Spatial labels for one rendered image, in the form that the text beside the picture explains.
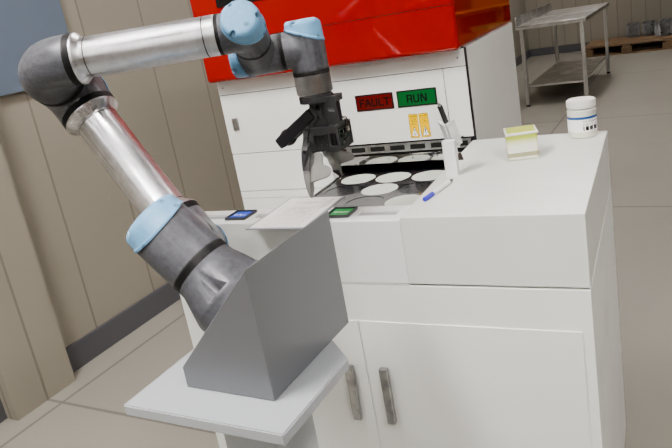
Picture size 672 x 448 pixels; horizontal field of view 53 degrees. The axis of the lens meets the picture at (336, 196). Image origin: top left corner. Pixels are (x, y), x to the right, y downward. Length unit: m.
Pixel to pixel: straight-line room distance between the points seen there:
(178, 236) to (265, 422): 0.33
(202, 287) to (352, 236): 0.41
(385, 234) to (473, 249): 0.18
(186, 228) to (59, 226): 2.16
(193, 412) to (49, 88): 0.64
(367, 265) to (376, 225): 0.10
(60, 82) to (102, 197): 2.13
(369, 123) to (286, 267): 0.98
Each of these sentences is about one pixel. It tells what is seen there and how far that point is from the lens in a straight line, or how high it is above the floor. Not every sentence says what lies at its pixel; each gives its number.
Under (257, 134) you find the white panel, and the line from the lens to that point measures 2.18.
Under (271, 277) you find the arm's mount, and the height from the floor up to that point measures 1.01.
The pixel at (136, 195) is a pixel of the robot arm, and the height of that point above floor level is 1.11.
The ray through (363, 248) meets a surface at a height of 0.90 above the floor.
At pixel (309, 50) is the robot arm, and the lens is 1.35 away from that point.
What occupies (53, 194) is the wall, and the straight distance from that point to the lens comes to 3.26.
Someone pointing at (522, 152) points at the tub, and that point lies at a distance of 1.64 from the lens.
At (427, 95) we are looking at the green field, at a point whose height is 1.10.
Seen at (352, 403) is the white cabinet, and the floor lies 0.53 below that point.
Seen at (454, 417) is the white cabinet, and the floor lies 0.51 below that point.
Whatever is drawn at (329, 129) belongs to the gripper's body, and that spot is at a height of 1.15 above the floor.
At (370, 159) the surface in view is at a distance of 2.01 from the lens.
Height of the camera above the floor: 1.39
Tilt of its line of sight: 16 degrees down
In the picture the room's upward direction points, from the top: 10 degrees counter-clockwise
